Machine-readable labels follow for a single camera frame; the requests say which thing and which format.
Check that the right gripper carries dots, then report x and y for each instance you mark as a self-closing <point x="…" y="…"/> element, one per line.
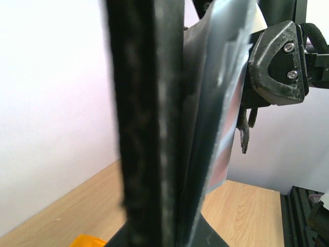
<point x="287" y="58"/>

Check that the red card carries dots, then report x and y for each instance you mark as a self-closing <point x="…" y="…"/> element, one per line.
<point x="223" y="154"/>

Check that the long yellow divided tray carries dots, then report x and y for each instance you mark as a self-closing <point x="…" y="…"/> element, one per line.
<point x="87" y="241"/>

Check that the black aluminium frame rail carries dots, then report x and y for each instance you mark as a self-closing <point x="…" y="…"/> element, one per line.
<point x="304" y="218"/>

